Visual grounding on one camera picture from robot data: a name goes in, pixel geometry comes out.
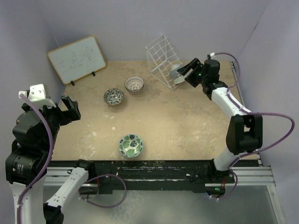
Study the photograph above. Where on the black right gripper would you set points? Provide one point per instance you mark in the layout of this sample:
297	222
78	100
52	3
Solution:
195	64

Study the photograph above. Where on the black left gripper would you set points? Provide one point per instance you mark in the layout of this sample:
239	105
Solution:
73	113

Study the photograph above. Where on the white green patterned bowl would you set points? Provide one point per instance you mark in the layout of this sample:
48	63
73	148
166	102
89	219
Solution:
178	80

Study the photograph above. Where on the red rimmed dotted bowl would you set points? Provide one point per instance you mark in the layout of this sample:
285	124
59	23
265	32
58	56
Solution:
173	73

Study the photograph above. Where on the white wire dish rack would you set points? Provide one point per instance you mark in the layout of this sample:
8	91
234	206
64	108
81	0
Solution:
161	57

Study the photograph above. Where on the green leaf pattern bowl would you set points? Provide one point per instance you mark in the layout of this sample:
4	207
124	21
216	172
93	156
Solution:
130	146

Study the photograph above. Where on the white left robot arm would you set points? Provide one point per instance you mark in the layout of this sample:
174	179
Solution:
35	134

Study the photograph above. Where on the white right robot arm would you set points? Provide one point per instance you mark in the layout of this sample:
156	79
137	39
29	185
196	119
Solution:
245	130

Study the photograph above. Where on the grey leaf pattern bowl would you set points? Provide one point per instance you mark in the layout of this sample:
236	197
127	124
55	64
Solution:
113	97

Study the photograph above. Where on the wood framed whiteboard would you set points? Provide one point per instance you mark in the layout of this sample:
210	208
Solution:
76	60

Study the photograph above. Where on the white lattice pattern bowl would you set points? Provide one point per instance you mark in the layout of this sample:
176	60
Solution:
134	84

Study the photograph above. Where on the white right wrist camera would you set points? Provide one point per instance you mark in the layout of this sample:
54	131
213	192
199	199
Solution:
211	56

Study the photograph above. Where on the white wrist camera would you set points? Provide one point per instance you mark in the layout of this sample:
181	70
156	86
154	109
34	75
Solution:
38	96
211	56

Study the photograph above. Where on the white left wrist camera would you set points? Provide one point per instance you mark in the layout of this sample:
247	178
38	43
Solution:
38	96

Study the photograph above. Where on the black aluminium mounting rail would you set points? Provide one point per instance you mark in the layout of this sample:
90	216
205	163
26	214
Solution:
189	175

